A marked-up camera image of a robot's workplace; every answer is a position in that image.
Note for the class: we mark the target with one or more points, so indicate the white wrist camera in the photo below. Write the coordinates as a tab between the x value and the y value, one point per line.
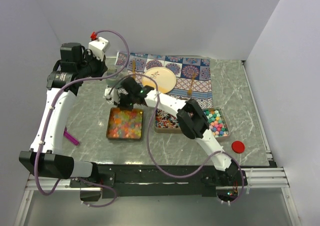
111	93
98	46

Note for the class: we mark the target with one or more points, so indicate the gold fork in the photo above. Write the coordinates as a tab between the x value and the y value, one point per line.
189	92

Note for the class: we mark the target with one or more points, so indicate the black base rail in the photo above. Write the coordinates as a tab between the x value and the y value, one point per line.
148	180

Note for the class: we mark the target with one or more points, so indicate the clear glass jar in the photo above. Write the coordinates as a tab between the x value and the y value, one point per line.
112	81

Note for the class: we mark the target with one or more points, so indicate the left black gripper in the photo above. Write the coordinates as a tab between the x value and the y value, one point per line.
101	65

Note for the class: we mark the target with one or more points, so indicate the gold knife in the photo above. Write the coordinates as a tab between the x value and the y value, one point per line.
134	69

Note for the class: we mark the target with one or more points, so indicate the tin of lollipops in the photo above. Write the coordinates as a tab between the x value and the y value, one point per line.
166	123

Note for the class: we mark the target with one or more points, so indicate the cream and orange plate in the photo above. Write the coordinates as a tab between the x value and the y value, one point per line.
165	79

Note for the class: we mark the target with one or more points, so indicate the red jar lid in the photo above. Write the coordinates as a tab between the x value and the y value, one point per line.
238	147

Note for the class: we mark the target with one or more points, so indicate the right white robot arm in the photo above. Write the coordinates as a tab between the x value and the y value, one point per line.
192	121

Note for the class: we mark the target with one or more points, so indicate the purple plastic scoop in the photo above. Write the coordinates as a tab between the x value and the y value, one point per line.
70	138

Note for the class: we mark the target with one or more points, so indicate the patterned placemat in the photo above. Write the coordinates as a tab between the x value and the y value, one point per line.
183	68

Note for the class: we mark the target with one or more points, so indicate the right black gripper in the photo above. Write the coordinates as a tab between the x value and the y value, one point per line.
121	105

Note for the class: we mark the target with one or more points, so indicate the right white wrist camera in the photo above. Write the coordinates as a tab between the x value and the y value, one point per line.
111	93

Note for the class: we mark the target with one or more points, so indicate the tin of pastel star candies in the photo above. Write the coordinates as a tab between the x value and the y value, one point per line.
217	122

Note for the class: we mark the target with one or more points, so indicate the gold tin of gummy stars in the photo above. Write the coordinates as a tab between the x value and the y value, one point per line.
125	124

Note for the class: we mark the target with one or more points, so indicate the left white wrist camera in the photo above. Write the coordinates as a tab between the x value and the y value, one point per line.
98	46

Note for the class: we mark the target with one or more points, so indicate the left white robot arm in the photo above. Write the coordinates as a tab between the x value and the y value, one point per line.
44	158

